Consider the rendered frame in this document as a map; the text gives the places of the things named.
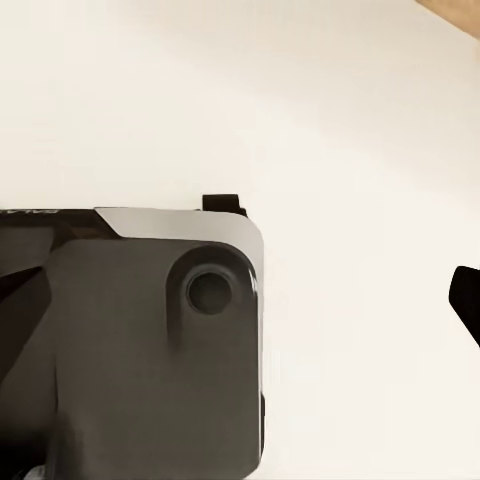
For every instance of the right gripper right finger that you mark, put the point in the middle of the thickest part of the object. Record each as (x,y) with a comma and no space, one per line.
(464,297)

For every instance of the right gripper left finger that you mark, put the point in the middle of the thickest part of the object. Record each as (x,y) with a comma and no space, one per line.
(25,297)

